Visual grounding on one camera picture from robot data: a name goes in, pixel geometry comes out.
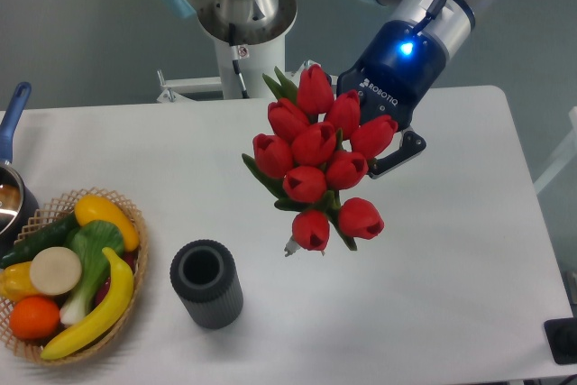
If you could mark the dark grey ribbed vase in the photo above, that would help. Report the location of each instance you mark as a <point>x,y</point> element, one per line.
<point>203,273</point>

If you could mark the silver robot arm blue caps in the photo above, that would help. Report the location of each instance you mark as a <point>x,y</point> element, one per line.
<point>449,22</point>

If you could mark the yellow squash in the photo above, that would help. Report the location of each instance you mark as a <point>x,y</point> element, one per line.
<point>95,208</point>

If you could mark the beige round radish slice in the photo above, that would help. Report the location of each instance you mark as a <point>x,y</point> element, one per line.
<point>55,271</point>

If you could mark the orange fruit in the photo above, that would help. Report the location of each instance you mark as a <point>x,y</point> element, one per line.
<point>34,318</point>

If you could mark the red tulip bouquet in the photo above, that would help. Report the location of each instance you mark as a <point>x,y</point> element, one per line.
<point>318,148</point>

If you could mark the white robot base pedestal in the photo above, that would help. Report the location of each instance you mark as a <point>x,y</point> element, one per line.
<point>250,62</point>

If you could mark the white metal frame bracket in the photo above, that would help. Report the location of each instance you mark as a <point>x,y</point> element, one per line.
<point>188,89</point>

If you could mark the green cucumber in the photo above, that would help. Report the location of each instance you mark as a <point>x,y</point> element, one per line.
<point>54,234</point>

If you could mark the yellow banana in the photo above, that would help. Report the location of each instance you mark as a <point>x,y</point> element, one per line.
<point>102,318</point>

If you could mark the green bok choy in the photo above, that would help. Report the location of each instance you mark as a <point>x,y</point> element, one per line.
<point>88,243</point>

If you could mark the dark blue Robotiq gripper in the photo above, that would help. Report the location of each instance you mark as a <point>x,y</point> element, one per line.
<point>392,75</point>

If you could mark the yellow bell pepper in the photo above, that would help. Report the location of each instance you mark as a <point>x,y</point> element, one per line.
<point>16,283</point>

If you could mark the black device at table edge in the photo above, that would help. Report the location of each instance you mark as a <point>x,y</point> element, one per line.
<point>561,337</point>

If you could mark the woven wicker basket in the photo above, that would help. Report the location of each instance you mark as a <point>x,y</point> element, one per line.
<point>56,209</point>

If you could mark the blue handled saucepan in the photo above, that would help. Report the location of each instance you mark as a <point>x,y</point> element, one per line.
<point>18,203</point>

